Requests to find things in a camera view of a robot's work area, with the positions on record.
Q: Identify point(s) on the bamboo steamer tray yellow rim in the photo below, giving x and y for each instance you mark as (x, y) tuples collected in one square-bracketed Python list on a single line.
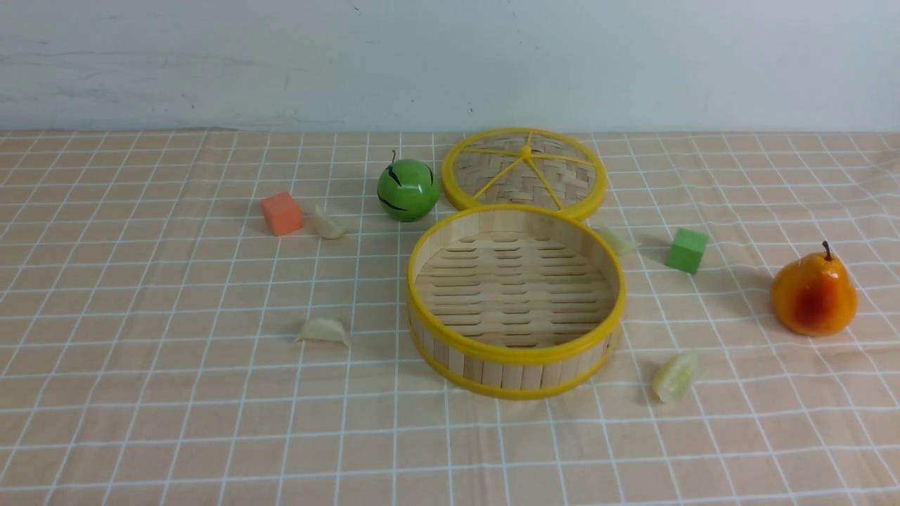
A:
[(514, 302)]

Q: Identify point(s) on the orange foam cube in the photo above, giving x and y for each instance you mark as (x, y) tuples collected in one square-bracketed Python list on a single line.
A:
[(282, 214)]

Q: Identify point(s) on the green foam cube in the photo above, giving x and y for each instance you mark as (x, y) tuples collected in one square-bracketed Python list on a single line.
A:
[(687, 250)]

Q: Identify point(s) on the yellowish green dumpling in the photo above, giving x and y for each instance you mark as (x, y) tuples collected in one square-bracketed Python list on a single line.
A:
[(674, 378)]

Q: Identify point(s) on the checkered beige tablecloth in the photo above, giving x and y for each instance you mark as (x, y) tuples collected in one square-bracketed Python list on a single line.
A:
[(148, 319)]

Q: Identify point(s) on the bamboo steamer lid yellow rim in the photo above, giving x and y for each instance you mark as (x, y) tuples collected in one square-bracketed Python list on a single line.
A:
[(525, 166)]

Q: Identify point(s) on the white dumpling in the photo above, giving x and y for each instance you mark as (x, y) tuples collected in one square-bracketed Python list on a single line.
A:
[(326, 226), (323, 330)]

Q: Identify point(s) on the green toy watermelon ball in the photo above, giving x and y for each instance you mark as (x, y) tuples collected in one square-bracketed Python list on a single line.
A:
[(407, 189)]

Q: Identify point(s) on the pale dumpling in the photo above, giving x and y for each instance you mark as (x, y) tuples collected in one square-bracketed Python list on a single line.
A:
[(620, 245)]

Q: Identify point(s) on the orange toy pear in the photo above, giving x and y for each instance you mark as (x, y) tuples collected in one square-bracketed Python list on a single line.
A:
[(814, 295)]

